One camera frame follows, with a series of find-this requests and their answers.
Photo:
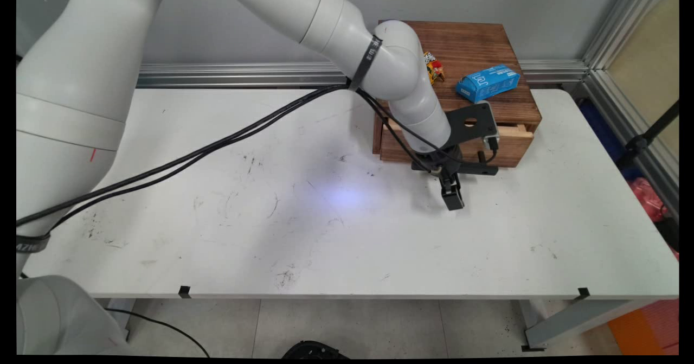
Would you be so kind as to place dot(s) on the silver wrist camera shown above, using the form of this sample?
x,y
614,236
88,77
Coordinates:
x,y
492,142

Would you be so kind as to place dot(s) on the blue tissue pack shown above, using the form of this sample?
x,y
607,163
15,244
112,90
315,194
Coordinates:
x,y
488,83

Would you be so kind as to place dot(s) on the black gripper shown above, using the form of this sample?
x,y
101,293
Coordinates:
x,y
442,160

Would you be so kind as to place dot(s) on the wooden drawer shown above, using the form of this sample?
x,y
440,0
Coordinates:
x,y
512,144

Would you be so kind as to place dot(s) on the wooden drawer cabinet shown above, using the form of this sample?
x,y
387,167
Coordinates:
x,y
488,49

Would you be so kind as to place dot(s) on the pink plastic bag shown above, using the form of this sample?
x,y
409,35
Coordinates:
x,y
648,198

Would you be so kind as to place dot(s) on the orange snack bag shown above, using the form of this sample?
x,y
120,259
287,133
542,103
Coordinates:
x,y
434,68

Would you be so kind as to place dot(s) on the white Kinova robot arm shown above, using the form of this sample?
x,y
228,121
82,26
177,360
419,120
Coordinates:
x,y
81,82

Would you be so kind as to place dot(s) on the horizontal aluminium wall rail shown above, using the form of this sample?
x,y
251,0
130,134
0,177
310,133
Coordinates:
x,y
244,75

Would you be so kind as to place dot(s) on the black round floor object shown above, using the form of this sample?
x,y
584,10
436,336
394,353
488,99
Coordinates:
x,y
314,350

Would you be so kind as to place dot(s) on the black tape piece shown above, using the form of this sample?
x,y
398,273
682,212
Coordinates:
x,y
184,292
583,293

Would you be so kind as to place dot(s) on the grey straight table leg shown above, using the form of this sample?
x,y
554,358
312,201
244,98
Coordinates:
x,y
122,312

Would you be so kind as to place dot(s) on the orange floor mat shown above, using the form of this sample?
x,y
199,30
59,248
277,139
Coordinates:
x,y
645,329

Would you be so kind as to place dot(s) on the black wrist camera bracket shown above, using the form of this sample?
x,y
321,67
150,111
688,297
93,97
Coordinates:
x,y
469,122

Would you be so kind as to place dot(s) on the black tripod stand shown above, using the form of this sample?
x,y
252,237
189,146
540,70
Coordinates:
x,y
648,136

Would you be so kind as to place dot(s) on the grey angled table leg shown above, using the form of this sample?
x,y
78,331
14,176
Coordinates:
x,y
574,320

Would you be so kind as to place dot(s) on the blue floor item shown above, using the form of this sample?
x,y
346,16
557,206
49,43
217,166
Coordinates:
x,y
607,136

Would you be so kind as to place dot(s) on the aluminium corner frame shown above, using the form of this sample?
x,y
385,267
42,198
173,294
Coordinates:
x,y
623,55

